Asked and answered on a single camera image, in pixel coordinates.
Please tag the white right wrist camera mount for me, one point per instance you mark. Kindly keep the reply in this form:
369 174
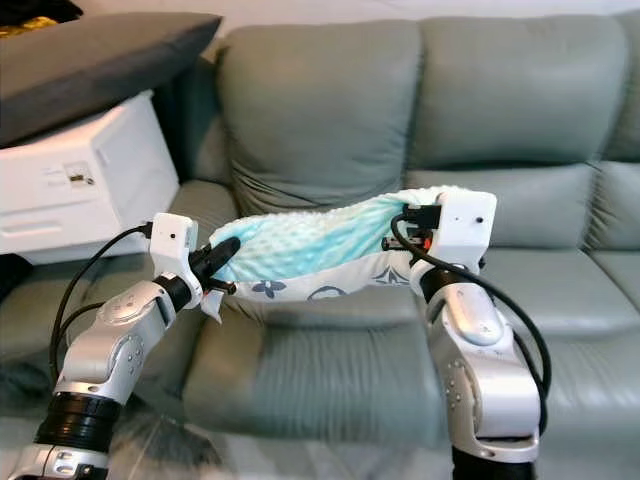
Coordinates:
468 218

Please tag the dark grey cushion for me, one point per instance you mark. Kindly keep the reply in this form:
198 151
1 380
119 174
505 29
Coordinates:
100 65

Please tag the green leather sofa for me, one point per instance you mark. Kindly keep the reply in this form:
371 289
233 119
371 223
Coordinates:
360 110

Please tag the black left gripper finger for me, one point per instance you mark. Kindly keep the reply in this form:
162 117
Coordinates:
218 258

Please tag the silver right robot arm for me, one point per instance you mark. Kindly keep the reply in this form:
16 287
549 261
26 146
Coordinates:
490 360

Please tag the teal dotted pillow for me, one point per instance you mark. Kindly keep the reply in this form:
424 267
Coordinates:
320 245

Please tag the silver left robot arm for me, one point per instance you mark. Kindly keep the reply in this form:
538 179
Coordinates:
120 345

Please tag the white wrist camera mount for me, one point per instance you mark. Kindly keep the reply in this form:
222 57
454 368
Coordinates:
468 218
172 245

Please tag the black and gold item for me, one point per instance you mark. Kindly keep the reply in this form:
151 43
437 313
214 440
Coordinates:
35 15

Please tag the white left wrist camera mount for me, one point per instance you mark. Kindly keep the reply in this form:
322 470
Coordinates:
172 245

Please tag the white box appliance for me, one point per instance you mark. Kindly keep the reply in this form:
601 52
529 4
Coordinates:
80 190

